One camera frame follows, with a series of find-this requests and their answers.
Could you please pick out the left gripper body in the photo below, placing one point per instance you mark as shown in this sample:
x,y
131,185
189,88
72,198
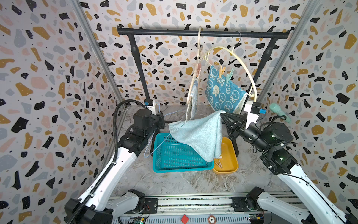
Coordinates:
x,y
159,123

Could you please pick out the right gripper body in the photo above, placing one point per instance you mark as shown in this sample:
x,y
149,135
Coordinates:
x,y
257,139

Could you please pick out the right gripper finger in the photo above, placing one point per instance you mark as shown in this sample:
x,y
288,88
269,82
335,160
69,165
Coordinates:
x,y
233,121
234,130

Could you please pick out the light blue towel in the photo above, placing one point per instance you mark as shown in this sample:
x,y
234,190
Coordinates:
x,y
203,135

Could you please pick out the peach clothespin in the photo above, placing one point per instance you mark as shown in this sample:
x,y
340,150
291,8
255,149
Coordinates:
x,y
218,163

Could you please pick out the orange patterned towel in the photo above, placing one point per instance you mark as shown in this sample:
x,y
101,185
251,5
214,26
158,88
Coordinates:
x,y
197,71

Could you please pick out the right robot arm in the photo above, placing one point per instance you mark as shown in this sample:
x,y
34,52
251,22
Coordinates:
x,y
272,142

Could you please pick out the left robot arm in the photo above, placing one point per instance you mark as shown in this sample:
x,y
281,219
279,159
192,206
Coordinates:
x,y
94,205

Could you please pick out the teal jellyfish pattern towel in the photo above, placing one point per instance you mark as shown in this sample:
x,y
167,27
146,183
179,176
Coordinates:
x,y
223,94

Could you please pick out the yellow plastic bin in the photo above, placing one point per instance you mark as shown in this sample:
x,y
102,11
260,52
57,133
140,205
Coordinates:
x,y
228,159

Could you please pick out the mint green microphone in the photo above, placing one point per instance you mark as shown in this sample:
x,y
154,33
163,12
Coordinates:
x,y
275,108

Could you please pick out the teal plastic basket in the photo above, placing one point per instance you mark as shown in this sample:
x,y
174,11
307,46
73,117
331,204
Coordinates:
x,y
171,156

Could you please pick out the mint green clothespin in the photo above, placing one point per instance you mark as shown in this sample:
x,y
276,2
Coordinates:
x,y
229,76

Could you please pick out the round red white sticker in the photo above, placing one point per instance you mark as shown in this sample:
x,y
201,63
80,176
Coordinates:
x,y
211,219

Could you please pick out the black clothes rack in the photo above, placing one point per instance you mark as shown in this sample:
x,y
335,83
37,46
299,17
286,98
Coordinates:
x,y
131,33

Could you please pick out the red diamond sticker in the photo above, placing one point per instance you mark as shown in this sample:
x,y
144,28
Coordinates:
x,y
184,219

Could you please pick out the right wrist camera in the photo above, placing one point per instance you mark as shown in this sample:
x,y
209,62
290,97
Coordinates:
x,y
253,110

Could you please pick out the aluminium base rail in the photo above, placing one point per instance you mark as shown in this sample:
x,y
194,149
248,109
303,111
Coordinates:
x,y
227,209

